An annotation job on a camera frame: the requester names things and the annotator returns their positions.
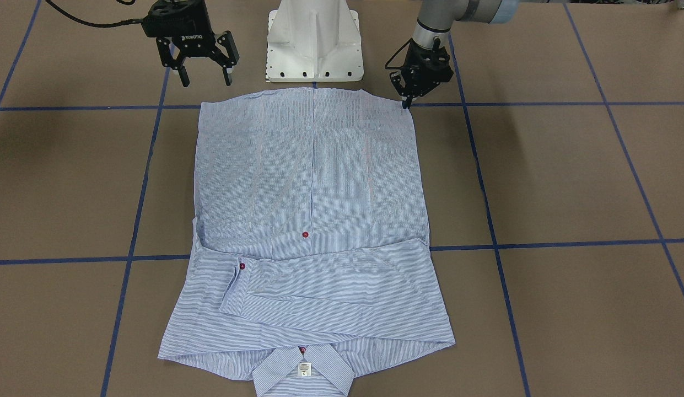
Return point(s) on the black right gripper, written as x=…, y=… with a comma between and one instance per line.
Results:
x=194, y=41

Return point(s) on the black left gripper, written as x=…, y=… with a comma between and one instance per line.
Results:
x=428, y=62

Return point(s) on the light blue striped shirt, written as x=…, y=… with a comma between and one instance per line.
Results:
x=310, y=263

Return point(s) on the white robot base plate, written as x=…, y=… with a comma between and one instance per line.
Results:
x=314, y=41

